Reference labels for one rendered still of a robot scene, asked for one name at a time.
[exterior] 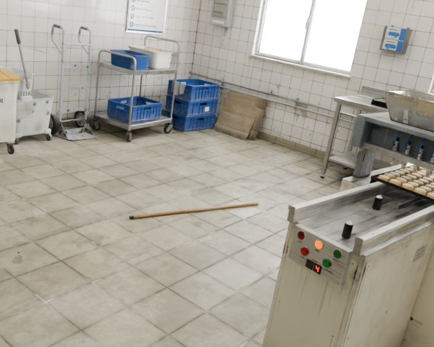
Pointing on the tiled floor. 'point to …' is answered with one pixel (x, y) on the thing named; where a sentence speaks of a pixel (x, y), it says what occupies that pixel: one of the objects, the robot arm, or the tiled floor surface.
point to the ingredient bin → (1, 105)
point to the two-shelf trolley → (133, 93)
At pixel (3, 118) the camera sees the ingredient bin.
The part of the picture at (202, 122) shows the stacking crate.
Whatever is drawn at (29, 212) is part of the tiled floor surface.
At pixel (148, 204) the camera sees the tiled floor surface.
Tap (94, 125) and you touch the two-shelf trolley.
